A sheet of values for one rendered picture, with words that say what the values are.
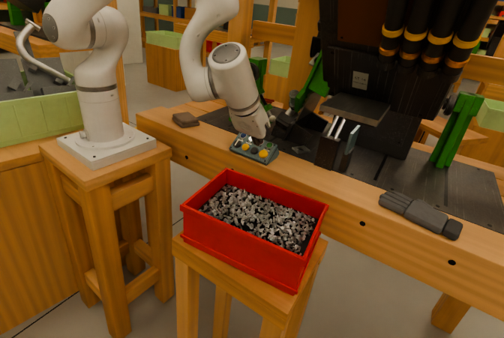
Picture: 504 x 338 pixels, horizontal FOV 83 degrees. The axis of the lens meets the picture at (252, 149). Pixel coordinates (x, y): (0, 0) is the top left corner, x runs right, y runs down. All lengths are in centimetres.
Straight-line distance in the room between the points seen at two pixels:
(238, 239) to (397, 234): 43
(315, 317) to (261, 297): 100
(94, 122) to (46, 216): 54
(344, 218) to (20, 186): 114
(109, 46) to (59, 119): 49
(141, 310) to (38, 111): 100
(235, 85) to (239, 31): 99
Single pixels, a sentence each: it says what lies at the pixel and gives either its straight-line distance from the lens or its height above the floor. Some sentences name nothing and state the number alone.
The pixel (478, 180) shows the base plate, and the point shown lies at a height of 90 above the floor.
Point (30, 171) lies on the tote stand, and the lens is 134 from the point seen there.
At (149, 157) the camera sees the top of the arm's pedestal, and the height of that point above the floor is 85.
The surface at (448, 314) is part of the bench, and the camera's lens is 187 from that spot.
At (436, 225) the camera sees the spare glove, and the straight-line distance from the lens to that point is 86.
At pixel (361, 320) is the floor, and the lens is 177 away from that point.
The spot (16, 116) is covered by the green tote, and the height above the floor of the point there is 90.
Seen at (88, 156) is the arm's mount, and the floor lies 88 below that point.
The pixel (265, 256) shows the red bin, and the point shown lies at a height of 88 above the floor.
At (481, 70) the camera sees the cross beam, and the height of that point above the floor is 122.
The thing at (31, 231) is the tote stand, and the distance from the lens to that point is 148.
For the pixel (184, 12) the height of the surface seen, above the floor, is 98.
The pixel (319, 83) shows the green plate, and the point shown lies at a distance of 103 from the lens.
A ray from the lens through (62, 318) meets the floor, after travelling 174.
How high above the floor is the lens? 137
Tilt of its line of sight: 27 degrees down
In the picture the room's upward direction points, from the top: 7 degrees clockwise
